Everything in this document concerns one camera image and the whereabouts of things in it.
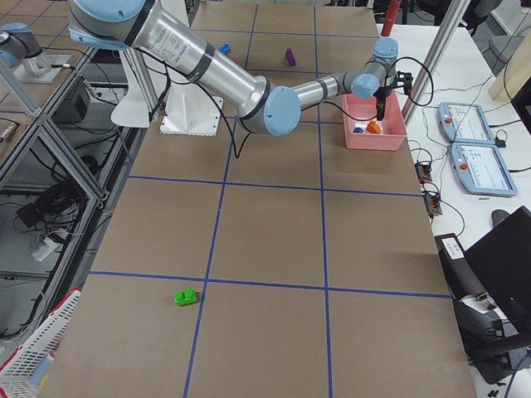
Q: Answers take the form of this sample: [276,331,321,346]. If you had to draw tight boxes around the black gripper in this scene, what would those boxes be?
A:
[375,71,413,121]

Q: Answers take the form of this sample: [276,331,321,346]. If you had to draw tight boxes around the red cylinder bottle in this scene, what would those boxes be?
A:
[380,0,402,36]

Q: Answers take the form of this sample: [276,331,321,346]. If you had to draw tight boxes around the orange terminal block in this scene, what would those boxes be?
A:
[415,163,432,183]
[423,192,442,219]

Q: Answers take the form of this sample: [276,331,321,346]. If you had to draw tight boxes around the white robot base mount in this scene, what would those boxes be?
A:
[111,49,223,137]

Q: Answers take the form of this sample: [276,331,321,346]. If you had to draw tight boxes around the lower teach pendant tablet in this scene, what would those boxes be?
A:
[451,142,518,197]

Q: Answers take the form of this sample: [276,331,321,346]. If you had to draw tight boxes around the pink plastic box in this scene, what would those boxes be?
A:
[342,93,407,151]

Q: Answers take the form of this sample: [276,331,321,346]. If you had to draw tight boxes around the upper teach pendant tablet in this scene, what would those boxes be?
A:
[437,102,494,144]

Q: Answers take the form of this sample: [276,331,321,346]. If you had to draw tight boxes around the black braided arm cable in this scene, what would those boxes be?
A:
[136,47,266,161]

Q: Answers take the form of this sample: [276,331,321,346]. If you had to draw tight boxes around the black laptop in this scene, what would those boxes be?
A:
[465,206,530,332]

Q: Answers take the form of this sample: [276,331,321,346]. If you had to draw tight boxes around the green block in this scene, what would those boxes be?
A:
[173,288,198,307]

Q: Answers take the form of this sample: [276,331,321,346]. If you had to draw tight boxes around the white plastic basket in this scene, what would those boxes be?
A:
[1,288,81,397]

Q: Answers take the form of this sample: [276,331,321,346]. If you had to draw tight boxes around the orange wedge block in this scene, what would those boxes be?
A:
[366,120,382,134]

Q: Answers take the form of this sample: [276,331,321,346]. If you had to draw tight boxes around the purple wedge block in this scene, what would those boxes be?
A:
[285,48,296,67]

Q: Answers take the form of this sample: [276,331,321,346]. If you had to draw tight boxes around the long blue studded block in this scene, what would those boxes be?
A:
[218,43,231,54]

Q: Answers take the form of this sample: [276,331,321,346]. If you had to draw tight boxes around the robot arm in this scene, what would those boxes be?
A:
[1,22,43,69]
[69,1,412,136]

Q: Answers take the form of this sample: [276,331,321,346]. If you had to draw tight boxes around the teach pendant tablet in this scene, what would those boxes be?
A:
[451,142,518,197]
[437,102,494,144]

